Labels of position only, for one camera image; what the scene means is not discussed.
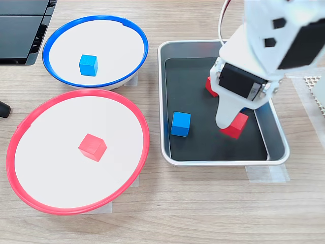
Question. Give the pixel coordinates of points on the red wooden cube block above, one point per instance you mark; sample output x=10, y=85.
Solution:
x=92, y=147
x=238, y=125
x=210, y=87

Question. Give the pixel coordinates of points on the black tray liner mat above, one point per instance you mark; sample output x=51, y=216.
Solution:
x=198, y=101

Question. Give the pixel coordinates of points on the silver metal tray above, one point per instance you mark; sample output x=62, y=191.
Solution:
x=275, y=139

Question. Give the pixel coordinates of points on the translucent white sheet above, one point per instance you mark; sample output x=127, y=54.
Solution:
x=302, y=101

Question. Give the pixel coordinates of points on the white mesh grid mat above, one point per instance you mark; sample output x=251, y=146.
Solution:
x=311, y=81

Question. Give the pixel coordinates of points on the translucent tape strip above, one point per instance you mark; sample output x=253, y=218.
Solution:
x=136, y=181
x=106, y=207
x=133, y=81
x=261, y=174

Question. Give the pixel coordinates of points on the blue rimmed white dish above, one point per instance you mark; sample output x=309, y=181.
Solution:
x=114, y=50

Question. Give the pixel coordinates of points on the red rimmed white dish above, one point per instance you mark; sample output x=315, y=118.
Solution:
x=50, y=152

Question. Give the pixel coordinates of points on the black rounded object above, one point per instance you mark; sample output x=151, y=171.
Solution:
x=4, y=109

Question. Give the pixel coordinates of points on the black plastic device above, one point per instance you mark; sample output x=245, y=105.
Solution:
x=17, y=35

